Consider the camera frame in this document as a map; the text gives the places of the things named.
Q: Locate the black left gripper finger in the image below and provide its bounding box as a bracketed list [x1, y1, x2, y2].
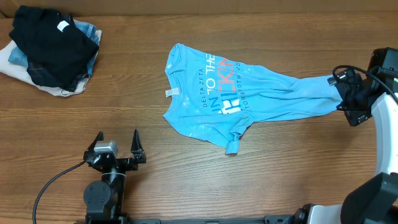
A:
[131, 129, 143, 155]
[86, 131, 104, 152]

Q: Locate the light blue printed t-shirt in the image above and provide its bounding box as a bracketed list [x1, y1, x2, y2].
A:
[164, 44, 342, 154]

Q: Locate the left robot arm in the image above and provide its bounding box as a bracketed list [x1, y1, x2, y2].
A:
[83, 130, 146, 223]

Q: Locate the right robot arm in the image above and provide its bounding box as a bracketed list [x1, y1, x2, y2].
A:
[264, 47, 397, 224]

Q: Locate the black folded shirt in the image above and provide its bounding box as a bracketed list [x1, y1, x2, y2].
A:
[9, 6, 99, 91]

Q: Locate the beige folded garment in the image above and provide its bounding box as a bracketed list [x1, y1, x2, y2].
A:
[1, 40, 89, 97]

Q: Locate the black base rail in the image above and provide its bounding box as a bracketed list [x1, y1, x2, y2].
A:
[129, 215, 295, 224]

